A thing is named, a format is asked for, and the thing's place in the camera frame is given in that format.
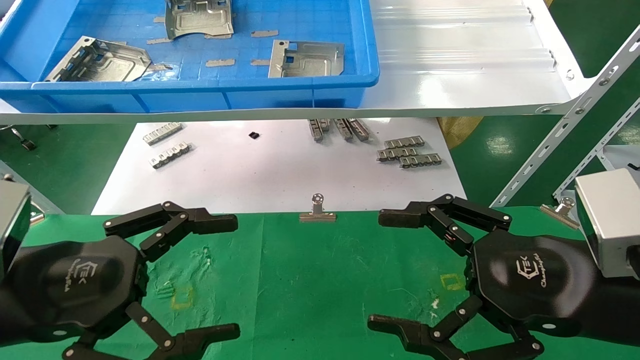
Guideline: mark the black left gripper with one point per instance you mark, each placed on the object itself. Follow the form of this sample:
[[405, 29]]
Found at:
[[80, 285]]

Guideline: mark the green cloth mat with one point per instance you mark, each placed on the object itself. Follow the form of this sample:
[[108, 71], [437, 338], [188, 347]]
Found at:
[[310, 280]]

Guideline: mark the tiny black part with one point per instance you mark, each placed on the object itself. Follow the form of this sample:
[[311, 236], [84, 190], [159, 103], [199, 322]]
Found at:
[[254, 135]]

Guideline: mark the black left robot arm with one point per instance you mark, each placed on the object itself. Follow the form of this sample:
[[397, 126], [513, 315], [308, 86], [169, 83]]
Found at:
[[10, 315]]

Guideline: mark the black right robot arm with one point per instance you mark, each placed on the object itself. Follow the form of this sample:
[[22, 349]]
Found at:
[[620, 310]]

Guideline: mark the stamped metal bracket plate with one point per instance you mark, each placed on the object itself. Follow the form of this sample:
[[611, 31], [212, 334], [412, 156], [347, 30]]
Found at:
[[200, 17]]

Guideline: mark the white metal frame piece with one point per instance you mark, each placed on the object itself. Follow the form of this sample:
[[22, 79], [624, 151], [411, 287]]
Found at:
[[625, 155]]

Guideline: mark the blue plastic bin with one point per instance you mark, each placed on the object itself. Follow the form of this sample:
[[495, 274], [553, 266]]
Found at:
[[200, 95]]

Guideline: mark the grey tape strip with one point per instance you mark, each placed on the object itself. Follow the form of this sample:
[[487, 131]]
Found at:
[[161, 67], [159, 20]]

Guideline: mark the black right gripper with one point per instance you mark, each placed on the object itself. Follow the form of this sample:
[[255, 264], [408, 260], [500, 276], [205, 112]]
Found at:
[[530, 280]]

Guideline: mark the thin white slotted strut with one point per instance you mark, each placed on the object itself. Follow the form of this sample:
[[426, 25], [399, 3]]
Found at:
[[595, 155]]

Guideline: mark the long white slotted strut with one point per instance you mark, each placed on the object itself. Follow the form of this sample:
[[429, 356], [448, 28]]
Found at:
[[550, 145]]

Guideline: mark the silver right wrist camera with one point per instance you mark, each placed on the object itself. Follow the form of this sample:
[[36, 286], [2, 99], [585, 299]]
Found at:
[[610, 220]]

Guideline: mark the metal plate with square hole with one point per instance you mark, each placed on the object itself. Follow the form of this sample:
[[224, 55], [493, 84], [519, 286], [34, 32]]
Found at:
[[315, 57]]

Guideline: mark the metal plate with bevelled corner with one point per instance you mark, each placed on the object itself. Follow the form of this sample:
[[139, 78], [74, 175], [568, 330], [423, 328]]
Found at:
[[107, 62]]

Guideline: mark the yellow-brown cardboard object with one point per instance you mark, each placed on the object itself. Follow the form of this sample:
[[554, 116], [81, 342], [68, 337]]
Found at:
[[457, 131]]

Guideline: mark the white sloped metal shelf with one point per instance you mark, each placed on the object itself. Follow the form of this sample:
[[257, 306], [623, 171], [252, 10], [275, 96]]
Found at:
[[450, 75]]

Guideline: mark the black chair caster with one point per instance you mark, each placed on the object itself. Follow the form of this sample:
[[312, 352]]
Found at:
[[27, 145]]

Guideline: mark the small notched metal part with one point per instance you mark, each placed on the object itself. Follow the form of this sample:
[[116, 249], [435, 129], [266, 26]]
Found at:
[[171, 155], [392, 154], [359, 130], [315, 131], [344, 130], [405, 142], [421, 160], [325, 125], [162, 133]]

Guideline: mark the pale grey diagonal beam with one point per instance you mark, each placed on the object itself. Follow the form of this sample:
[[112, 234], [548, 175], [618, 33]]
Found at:
[[45, 202]]

